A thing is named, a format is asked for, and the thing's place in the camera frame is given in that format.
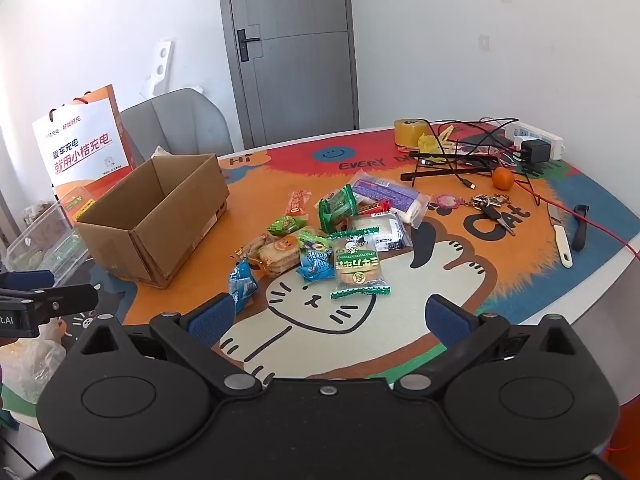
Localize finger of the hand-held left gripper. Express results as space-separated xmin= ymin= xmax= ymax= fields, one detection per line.
xmin=27 ymin=284 xmax=99 ymax=321
xmin=0 ymin=270 xmax=56 ymax=292

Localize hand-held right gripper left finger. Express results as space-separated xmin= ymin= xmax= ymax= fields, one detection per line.
xmin=65 ymin=294 xmax=262 ymax=397

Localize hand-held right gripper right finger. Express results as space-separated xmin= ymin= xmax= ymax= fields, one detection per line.
xmin=394 ymin=295 xmax=601 ymax=396

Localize blue snack packet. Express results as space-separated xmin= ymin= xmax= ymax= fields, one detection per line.
xmin=228 ymin=260 xmax=258 ymax=313
xmin=296 ymin=229 xmax=335 ymax=283

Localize brown cardboard box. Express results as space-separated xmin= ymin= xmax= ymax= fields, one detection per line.
xmin=74 ymin=154 xmax=231 ymax=289

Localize cracker packet with orange label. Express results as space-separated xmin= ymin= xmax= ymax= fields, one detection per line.
xmin=257 ymin=235 xmax=303 ymax=278

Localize green edged rice cracker packet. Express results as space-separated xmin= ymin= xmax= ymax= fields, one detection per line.
xmin=327 ymin=227 xmax=392 ymax=301

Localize white clear snack packet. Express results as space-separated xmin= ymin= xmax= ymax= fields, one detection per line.
xmin=350 ymin=212 xmax=413 ymax=252

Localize small light green snack packet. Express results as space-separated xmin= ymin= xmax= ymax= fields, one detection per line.
xmin=266 ymin=214 xmax=308 ymax=237

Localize large purple bread packet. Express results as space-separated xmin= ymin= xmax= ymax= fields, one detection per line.
xmin=350 ymin=170 xmax=432 ymax=227

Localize red sausage packet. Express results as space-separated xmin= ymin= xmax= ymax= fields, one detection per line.
xmin=286 ymin=189 xmax=312 ymax=217

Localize dark green snack packet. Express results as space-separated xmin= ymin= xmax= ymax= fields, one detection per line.
xmin=318 ymin=185 xmax=358 ymax=233

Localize clear plastic tray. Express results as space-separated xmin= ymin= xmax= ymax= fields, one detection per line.
xmin=7 ymin=200 xmax=96 ymax=288

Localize clear plastic bag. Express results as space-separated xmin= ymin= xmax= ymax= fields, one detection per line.
xmin=0 ymin=320 xmax=67 ymax=406

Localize colourful cat printed table mat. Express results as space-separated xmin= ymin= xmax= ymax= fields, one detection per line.
xmin=0 ymin=119 xmax=640 ymax=431

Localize bunch of keys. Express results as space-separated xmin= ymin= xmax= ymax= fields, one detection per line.
xmin=467 ymin=194 xmax=517 ymax=236

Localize orange and white paper bag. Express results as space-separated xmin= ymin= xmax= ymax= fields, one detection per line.
xmin=31 ymin=85 xmax=137 ymax=223

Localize black folding stand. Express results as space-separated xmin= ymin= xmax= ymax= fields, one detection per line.
xmin=400 ymin=152 xmax=501 ymax=182

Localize yellow plastic clips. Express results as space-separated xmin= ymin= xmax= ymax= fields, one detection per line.
xmin=417 ymin=125 xmax=458 ymax=154

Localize yellow tape roll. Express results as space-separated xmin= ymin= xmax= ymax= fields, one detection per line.
xmin=394 ymin=119 xmax=431 ymax=148

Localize black charger plug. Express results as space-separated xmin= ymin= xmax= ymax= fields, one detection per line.
xmin=520 ymin=139 xmax=552 ymax=165

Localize grey upholstered chair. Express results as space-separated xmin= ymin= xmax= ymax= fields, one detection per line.
xmin=119 ymin=88 xmax=233 ymax=158

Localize white power strip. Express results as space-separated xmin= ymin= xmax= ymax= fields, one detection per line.
xmin=505 ymin=121 xmax=566 ymax=156

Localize white foam packing piece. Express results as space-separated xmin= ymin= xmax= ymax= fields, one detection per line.
xmin=140 ymin=39 xmax=177 ymax=98

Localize grey door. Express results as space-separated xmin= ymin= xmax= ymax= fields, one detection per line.
xmin=226 ymin=0 xmax=358 ymax=150

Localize white handled knife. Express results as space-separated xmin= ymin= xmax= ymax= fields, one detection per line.
xmin=547 ymin=202 xmax=575 ymax=267

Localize black cable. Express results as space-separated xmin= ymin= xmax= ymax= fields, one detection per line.
xmin=420 ymin=117 xmax=521 ymax=191

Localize red cable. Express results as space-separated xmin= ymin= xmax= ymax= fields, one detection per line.
xmin=515 ymin=175 xmax=640 ymax=261

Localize black door handle lock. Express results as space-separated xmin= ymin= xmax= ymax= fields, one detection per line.
xmin=236 ymin=24 xmax=262 ymax=63

